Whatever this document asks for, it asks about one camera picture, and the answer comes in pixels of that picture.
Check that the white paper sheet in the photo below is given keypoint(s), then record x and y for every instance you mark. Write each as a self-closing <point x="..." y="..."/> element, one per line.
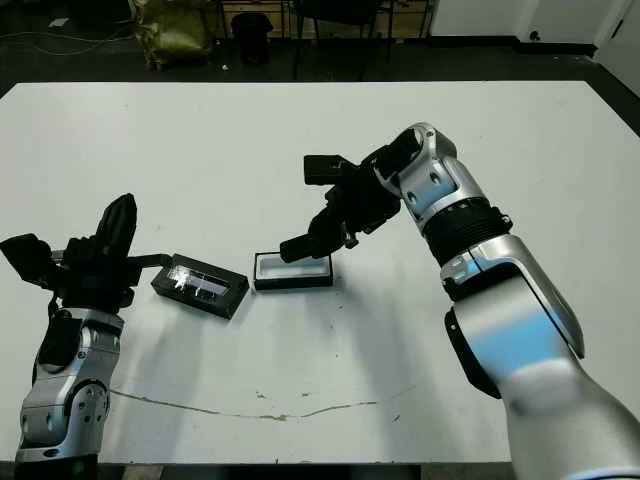
<point x="59" y="22"/>

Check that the black trash bin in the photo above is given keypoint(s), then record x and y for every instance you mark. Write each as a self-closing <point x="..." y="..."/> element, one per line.
<point x="252" y="37"/>

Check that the yellow-green sack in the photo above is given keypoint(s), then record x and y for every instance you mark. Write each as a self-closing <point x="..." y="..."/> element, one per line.
<point x="170" y="32"/>

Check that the slim black camera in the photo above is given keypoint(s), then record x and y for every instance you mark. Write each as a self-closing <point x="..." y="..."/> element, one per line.
<point x="300" y="251"/>

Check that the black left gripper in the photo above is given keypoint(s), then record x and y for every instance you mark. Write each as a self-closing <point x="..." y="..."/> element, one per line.
<point x="95" y="285"/>

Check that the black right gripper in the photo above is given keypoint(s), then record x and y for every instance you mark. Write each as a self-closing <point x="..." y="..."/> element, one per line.
<point x="365" y="200"/>

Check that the white door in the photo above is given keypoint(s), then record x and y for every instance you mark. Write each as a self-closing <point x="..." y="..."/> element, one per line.
<point x="627" y="42"/>

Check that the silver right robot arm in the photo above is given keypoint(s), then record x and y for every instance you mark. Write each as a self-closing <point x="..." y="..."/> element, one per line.
<point x="525" y="325"/>

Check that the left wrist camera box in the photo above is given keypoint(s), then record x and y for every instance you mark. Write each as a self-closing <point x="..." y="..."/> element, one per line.
<point x="22" y="260"/>

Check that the black box with white insert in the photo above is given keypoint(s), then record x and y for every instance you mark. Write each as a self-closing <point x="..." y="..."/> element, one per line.
<point x="295" y="284"/>

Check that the glossy black box lid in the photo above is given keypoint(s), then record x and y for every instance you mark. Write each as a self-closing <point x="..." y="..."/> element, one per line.
<point x="200" y="286"/>

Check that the small black door stopper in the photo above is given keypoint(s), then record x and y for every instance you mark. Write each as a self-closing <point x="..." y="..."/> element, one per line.
<point x="534" y="35"/>

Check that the black mesh office chair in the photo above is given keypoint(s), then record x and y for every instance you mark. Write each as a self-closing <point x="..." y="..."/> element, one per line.
<point x="340" y="9"/>

